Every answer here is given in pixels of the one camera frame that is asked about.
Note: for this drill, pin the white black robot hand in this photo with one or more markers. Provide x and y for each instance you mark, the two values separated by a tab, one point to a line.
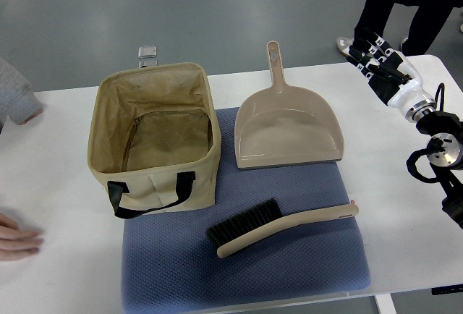
391	76

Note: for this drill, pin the bystander bare hand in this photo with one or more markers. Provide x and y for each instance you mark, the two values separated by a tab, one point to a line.
17	243

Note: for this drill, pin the beige brush black bristles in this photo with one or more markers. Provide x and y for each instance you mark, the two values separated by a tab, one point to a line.
264	220

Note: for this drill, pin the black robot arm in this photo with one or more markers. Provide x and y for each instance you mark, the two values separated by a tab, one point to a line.
444	153

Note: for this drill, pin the yellow fabric bag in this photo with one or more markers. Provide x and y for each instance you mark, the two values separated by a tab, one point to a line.
155	142

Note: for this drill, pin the beige plastic dustpan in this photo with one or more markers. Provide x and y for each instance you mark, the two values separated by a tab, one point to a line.
285	125

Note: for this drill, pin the grey sleeved arm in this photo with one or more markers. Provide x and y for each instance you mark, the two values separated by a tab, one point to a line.
18	101

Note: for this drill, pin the blue textured mat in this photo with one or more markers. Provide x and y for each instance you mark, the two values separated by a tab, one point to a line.
170	266

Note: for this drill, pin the black table control panel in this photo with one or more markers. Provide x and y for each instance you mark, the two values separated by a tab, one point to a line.
450	289

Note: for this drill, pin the white table leg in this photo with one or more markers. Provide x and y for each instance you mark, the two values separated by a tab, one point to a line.
385	304

